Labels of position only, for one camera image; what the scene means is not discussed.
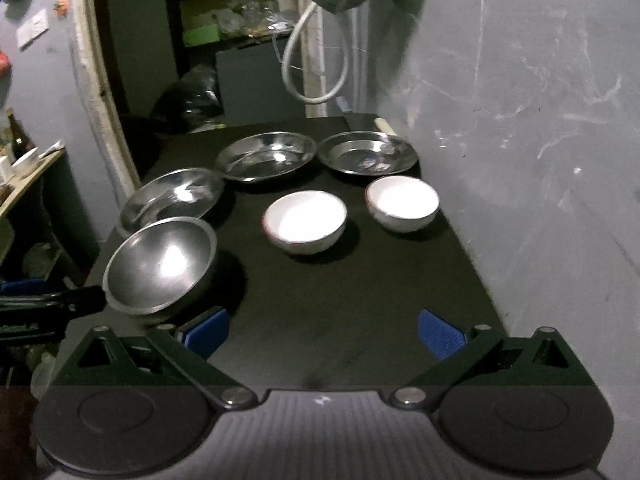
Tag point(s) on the cluttered storage shelf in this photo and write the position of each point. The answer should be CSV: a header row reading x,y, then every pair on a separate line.
x,y
235,5

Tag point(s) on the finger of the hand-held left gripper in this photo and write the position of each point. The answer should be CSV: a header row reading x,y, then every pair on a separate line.
x,y
20,287
82,299

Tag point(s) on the white ceramic bowl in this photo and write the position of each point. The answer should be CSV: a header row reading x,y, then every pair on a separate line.
x,y
402,202
305,220

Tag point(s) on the green box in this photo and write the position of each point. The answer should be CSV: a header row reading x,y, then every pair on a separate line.
x,y
200,35

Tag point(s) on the small white bowl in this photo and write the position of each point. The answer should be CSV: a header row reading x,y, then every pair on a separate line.
x,y
25,160

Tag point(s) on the steel plate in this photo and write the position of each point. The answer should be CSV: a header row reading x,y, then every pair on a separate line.
x,y
265,157
367,152
175,192

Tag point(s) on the red hanging bag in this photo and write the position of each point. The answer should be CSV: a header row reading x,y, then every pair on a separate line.
x,y
4,62

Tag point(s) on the steel bowl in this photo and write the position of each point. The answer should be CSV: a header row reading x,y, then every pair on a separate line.
x,y
160,270

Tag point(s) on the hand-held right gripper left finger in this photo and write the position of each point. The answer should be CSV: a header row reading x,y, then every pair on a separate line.
x,y
207,331

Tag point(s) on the dark grey cabinet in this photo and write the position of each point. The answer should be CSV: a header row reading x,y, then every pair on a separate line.
x,y
255,85

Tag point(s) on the black plastic bag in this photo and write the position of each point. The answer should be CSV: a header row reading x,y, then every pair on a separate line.
x,y
187,100

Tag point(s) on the wooden side counter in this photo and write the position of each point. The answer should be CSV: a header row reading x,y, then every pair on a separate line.
x,y
25,185

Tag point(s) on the orange wall hook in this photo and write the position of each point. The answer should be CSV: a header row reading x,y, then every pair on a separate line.
x,y
62,7

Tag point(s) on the white wall switch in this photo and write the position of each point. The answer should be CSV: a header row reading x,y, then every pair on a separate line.
x,y
32,30

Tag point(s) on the dark glass bottle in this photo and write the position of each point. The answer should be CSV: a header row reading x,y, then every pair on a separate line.
x,y
17,135

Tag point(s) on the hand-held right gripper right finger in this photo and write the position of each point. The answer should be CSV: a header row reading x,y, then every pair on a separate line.
x,y
442,332

